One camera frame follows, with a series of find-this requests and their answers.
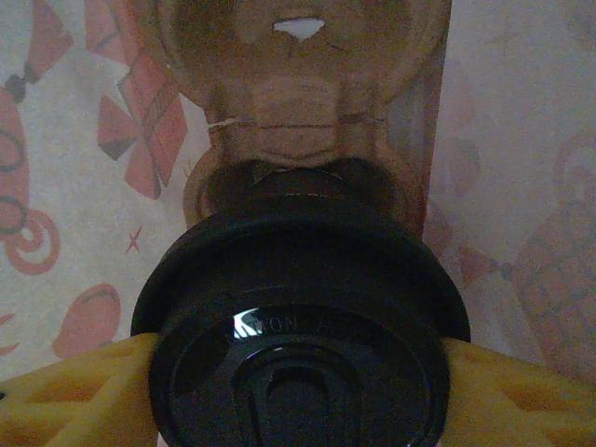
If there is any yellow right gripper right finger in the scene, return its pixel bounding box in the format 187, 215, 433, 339
436, 338, 596, 447

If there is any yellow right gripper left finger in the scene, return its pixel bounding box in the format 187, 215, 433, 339
0, 332, 162, 447

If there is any red and white paper bag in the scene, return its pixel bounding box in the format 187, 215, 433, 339
0, 0, 596, 447

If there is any black plastic cup lid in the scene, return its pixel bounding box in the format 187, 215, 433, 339
130, 209, 472, 447

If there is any brown pulp cup carrier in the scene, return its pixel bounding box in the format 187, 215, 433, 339
165, 0, 448, 234

